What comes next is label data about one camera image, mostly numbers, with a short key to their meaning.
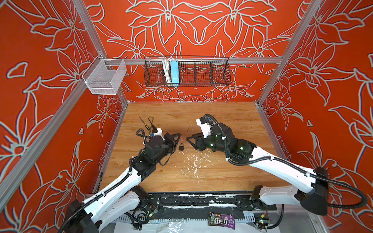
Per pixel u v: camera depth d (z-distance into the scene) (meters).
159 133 0.69
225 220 0.67
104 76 0.93
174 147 0.65
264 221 0.68
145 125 1.04
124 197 0.59
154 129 0.89
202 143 0.60
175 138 0.69
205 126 0.60
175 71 0.90
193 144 0.63
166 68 0.89
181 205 0.73
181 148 0.93
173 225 0.67
